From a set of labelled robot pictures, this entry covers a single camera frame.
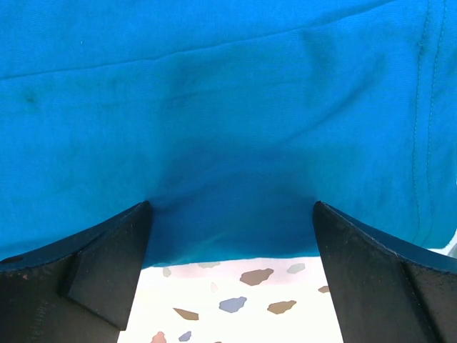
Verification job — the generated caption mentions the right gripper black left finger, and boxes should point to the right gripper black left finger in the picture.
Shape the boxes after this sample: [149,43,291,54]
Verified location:
[1,202,153,343]

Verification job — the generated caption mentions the blue t shirt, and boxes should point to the blue t shirt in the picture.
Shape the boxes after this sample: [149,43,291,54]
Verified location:
[1,1,456,266]

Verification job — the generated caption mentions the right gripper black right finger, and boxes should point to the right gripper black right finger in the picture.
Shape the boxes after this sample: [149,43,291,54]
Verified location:
[313,202,456,343]

